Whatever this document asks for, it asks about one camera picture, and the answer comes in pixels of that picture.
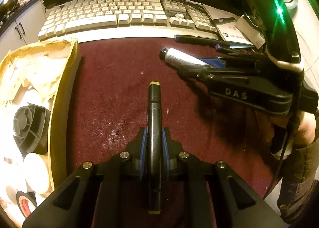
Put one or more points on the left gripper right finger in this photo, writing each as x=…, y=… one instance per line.
x=171, y=150

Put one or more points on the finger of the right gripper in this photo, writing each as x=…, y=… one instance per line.
x=204, y=73
x=237, y=61

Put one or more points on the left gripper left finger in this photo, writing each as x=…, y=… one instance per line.
x=138, y=152

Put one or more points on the black yellow marker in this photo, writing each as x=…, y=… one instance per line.
x=154, y=147

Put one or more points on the person right hand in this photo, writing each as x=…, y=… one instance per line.
x=305, y=134

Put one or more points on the study notebook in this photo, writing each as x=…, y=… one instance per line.
x=228, y=31

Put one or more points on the purple capped pen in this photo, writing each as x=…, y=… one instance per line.
x=228, y=50

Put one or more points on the silver tube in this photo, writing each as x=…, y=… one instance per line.
x=175, y=58

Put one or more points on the black pen by keyboard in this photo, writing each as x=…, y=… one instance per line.
x=195, y=40

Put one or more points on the black pen on notebook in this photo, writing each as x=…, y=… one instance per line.
x=221, y=21

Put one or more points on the dark red table cloth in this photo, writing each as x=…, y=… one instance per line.
x=109, y=105

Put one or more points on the cream round lid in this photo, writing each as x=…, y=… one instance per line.
x=36, y=172

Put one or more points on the white keyboard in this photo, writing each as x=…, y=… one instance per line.
x=128, y=18

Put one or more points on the black plastic spool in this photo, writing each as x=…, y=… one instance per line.
x=31, y=124

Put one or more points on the black tape roll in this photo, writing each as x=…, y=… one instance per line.
x=26, y=202

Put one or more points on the gold cardboard box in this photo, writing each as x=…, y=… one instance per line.
x=36, y=87

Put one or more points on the steel lidded pot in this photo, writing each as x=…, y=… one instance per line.
x=7, y=5

